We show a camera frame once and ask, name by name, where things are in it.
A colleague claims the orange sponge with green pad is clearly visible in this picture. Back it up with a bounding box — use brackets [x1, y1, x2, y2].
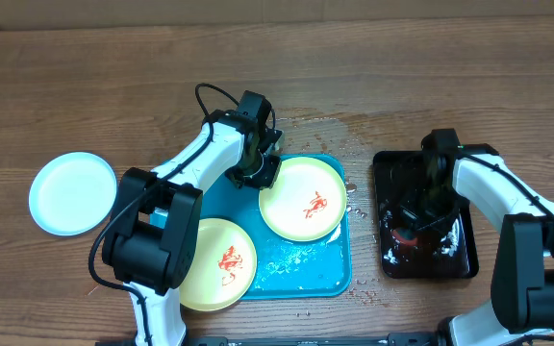
[390, 228, 417, 246]

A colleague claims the yellow plate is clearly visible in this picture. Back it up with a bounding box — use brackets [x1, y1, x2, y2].
[259, 157, 346, 242]
[179, 218, 258, 311]

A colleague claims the light blue plate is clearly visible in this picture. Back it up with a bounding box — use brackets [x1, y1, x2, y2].
[28, 152, 117, 236]

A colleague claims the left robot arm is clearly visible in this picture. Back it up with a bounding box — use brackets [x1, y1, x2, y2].
[88, 90, 283, 345]

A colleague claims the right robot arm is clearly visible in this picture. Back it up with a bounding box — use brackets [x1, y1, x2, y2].
[398, 129, 554, 345]

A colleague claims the black plastic tray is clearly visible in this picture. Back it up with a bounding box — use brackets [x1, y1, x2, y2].
[372, 151, 479, 280]

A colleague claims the teal plastic tray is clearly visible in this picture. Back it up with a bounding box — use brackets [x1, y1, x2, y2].
[149, 153, 354, 301]

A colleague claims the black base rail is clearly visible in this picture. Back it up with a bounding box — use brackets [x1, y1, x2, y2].
[183, 332, 452, 346]

